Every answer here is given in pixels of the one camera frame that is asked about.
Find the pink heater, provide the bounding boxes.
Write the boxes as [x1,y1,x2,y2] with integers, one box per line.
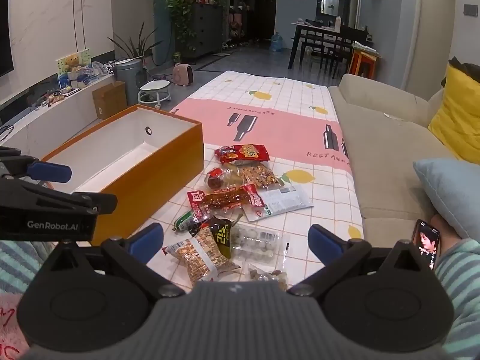
[173,63,194,88]

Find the red white brown strips packet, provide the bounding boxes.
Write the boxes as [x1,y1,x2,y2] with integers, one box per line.
[187,184,265,222]

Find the clear packet of pale balls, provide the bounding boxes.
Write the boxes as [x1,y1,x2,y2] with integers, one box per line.
[230,223,282,263]

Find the dark grey dresser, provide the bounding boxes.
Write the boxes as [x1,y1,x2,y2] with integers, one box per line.
[189,3,224,59]

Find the white television cabinet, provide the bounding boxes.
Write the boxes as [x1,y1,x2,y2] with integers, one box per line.
[0,71,128,158]

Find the teddy bear picture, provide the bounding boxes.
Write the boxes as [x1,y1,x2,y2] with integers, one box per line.
[56,48,92,91]

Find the dark dining table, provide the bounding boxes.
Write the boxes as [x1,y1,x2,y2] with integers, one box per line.
[288,22,370,70]

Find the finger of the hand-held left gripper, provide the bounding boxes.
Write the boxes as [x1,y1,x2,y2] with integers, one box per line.
[0,147,73,184]
[0,177,118,216]

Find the light blue pillow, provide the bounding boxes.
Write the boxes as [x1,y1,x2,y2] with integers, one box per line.
[412,157,480,241]

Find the small clear snack packet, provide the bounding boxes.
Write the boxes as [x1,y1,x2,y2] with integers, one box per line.
[245,262,289,290]

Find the black cables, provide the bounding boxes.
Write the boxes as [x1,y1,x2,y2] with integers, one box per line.
[0,122,16,144]

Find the pink white printed mat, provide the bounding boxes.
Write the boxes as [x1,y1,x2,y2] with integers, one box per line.
[144,70,364,293]

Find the orange stool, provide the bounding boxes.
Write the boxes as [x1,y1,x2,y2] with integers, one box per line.
[349,45,381,79]

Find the clear mixed nuts packet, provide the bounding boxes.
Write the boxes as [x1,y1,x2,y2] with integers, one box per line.
[234,163,286,190]

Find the dark dining chair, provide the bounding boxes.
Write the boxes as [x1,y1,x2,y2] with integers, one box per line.
[300,19,340,64]
[326,26,367,72]

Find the beige sofa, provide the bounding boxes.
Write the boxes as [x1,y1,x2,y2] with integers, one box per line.
[327,73,480,241]

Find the black snack packet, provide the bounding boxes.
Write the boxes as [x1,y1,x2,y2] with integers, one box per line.
[195,215,241,259]

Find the trailing green plant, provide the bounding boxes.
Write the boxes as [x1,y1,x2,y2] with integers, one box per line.
[165,0,226,51]

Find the grey trash bin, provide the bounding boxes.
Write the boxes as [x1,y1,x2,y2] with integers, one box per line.
[113,58,145,106]

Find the white rolling stool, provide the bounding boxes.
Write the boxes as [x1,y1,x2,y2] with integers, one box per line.
[137,79,172,106]

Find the long-leaf potted plant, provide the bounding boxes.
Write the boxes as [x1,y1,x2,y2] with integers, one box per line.
[107,22,162,64]

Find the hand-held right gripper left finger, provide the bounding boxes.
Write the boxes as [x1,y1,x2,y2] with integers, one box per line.
[39,222,186,298]

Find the black television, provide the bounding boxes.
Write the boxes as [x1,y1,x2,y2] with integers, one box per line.
[0,0,15,79]

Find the pink printed cloth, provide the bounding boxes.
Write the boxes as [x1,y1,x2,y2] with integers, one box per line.
[0,292,30,360]

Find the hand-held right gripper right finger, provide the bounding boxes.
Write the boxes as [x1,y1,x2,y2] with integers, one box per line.
[288,224,437,297]

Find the yellow pillow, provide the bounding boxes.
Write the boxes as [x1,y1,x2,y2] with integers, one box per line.
[427,64,480,166]

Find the cardboard box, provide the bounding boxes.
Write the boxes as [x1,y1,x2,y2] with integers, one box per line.
[92,80,128,121]

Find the peanut packet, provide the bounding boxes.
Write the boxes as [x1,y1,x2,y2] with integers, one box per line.
[163,229,241,284]

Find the red label dark snack packet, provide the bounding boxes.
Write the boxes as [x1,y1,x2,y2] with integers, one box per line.
[205,167,241,190]

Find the smartphone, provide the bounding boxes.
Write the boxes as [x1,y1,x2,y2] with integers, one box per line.
[411,218,441,271]

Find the orange storage box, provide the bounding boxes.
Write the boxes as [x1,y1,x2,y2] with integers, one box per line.
[39,105,205,246]

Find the dark cloth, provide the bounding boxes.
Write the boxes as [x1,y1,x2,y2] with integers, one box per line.
[440,56,480,87]

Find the green snack packet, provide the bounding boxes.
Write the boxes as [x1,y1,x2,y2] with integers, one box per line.
[173,212,196,231]

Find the person's striped pajama leg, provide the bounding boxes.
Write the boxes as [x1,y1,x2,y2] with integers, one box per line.
[435,238,480,360]

